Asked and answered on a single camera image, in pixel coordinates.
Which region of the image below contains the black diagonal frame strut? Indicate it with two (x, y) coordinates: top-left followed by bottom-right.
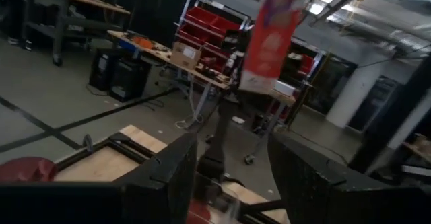
(348, 54), (431, 174)

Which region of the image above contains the orange tool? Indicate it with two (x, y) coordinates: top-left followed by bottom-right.
(133, 35), (154, 50)

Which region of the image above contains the black computer tower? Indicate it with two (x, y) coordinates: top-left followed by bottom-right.
(109, 58), (152, 103)
(89, 48), (117, 92)

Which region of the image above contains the black table frame rail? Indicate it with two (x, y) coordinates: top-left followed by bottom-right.
(53, 131), (287, 224)

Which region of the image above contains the red plastic tumbler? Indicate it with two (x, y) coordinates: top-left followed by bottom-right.
(0, 156), (59, 184)

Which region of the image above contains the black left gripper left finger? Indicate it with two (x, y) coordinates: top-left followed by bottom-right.
(114, 132), (199, 224)

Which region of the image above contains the long wooden workbench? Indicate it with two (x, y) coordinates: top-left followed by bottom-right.
(107, 30), (297, 130)

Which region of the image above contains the white floor cable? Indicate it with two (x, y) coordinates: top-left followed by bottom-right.
(174, 82), (205, 130)

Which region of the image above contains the white round pillar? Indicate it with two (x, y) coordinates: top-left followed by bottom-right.
(325, 65), (371, 129)

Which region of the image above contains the black metal clamp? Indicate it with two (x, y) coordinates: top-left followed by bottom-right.
(82, 133), (94, 153)

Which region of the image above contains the orange cereal box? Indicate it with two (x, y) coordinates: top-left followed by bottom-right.
(238, 0), (314, 94)

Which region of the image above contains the red bin shelf rack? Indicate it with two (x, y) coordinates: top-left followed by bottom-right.
(289, 48), (324, 83)
(174, 0), (252, 70)

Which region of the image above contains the cardboard box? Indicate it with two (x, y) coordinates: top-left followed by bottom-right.
(170, 42), (202, 70)

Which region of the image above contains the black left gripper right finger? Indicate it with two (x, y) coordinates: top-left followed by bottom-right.
(268, 132), (385, 224)

